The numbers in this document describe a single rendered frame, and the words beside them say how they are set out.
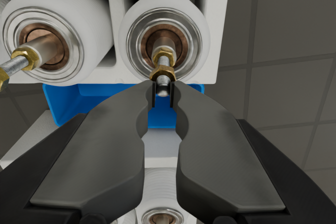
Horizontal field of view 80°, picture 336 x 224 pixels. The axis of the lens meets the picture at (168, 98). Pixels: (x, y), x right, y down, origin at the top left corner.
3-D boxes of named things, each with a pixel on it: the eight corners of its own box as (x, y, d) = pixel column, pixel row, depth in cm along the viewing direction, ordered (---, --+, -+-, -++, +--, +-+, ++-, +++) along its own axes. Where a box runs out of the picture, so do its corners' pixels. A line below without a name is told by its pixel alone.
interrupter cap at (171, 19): (111, 30, 20) (109, 32, 19) (182, -10, 18) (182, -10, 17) (150, 91, 23) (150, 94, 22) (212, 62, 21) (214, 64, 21)
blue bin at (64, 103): (77, 98, 52) (56, 128, 42) (67, 58, 47) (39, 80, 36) (193, 99, 53) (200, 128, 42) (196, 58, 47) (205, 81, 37)
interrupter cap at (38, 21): (100, 63, 21) (98, 66, 21) (44, 90, 23) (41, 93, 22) (50, -10, 18) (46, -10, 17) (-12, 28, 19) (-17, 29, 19)
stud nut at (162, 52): (151, 49, 17) (150, 53, 17) (170, 45, 17) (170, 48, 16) (157, 70, 18) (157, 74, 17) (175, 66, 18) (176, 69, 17)
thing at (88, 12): (135, 30, 37) (113, 68, 21) (92, 52, 39) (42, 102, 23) (105, -26, 32) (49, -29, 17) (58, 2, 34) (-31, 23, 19)
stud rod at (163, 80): (157, 48, 19) (152, 85, 12) (167, 46, 19) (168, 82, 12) (160, 58, 19) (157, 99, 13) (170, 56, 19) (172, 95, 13)
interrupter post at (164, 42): (148, 42, 20) (145, 52, 17) (169, 30, 20) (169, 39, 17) (159, 62, 21) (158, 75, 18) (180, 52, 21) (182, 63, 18)
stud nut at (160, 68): (147, 66, 14) (146, 71, 13) (171, 60, 14) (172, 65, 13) (155, 90, 15) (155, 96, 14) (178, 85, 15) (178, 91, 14)
